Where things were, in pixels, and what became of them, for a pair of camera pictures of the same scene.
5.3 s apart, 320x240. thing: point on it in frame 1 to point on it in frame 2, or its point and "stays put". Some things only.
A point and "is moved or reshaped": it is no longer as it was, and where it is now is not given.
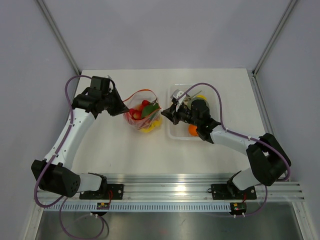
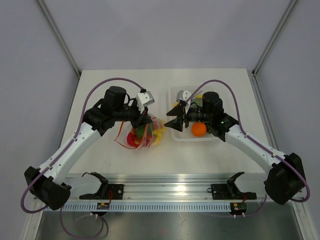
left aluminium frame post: [46, 11] stays put
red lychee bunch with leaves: [145, 109] is moved or reshaped
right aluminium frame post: [273, 36] stays put
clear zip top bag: [144, 113] is moved or reshaped
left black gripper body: [113, 103] to [130, 113]
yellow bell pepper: [155, 124] to [158, 132]
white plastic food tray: [211, 93] stays put
